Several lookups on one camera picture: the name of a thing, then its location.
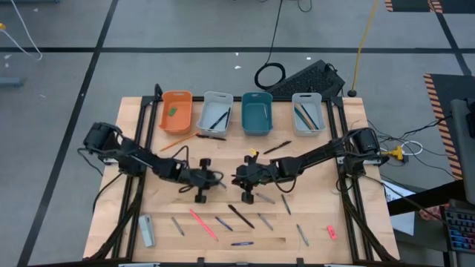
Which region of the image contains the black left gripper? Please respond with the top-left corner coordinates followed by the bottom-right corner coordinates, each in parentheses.
top-left (181, 158), bottom-right (227, 204)

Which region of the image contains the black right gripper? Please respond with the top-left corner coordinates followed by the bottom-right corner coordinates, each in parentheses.
top-left (232, 155), bottom-right (281, 204)

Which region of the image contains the green pencil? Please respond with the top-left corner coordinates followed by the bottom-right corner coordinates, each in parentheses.
top-left (293, 106), bottom-right (312, 131)

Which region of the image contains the blue pencil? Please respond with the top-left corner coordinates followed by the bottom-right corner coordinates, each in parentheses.
top-left (300, 104), bottom-right (320, 131)

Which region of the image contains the large black pen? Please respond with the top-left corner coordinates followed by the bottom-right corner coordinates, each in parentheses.
top-left (227, 203), bottom-right (256, 230)

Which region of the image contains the pink pencil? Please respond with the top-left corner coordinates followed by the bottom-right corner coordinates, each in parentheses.
top-left (188, 208), bottom-right (219, 242)

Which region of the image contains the green crayon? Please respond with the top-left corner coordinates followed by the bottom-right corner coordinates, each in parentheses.
top-left (280, 193), bottom-right (292, 216)

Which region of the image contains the teal plastic bin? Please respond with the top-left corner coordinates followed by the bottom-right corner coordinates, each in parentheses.
top-left (240, 91), bottom-right (274, 136)

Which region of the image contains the light grey plastic bin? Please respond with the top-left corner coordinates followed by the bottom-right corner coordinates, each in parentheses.
top-left (196, 91), bottom-right (235, 137)
top-left (291, 92), bottom-right (327, 137)

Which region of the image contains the orange plastic bin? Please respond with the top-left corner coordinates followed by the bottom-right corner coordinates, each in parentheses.
top-left (159, 90), bottom-right (194, 135)

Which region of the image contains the grey stapler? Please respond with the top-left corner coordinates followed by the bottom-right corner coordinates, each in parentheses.
top-left (137, 214), bottom-right (157, 248)

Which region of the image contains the yellow power plug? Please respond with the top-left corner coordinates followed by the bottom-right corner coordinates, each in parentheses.
top-left (381, 146), bottom-right (405, 161)

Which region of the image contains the white paper sheet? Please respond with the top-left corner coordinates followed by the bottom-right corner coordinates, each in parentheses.
top-left (385, 180), bottom-right (416, 237)

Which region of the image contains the black hazard-striped floor mat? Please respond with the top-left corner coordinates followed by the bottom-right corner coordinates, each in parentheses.
top-left (384, 0), bottom-right (475, 15)
top-left (422, 73), bottom-right (475, 181)

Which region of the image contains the grey monitor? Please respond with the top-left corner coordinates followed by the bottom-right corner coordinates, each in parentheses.
top-left (450, 98), bottom-right (475, 205)

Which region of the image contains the colourful backlit keyboard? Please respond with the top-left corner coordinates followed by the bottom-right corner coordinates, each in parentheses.
top-left (443, 207), bottom-right (475, 255)

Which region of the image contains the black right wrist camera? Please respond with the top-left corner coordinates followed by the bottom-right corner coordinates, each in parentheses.
top-left (255, 162), bottom-right (278, 183)

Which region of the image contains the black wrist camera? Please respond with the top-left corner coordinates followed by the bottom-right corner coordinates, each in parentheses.
top-left (255, 162), bottom-right (278, 183)
top-left (181, 168), bottom-right (203, 186)

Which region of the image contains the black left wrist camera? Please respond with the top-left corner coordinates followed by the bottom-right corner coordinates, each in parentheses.
top-left (181, 168), bottom-right (203, 186)

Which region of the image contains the black cable with coil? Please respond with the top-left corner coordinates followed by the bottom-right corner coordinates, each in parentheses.
top-left (253, 0), bottom-right (287, 91)

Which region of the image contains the black aluminium table frame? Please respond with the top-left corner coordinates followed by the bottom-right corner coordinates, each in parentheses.
top-left (87, 83), bottom-right (400, 266)

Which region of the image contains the white cable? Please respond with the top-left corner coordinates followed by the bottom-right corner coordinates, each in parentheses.
top-left (0, 0), bottom-right (44, 62)

